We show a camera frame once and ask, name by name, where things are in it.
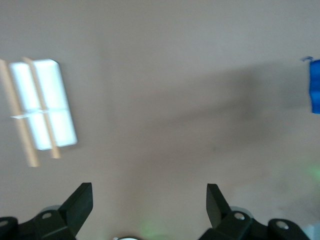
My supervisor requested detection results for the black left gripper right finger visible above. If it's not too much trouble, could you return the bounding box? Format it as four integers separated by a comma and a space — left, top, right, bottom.
199, 183, 312, 240

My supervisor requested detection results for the blue microfibre towel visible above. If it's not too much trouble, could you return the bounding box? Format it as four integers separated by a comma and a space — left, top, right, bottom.
299, 55, 320, 115

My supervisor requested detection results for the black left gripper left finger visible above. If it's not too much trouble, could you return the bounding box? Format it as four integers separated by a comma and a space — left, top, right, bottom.
0, 182, 94, 240

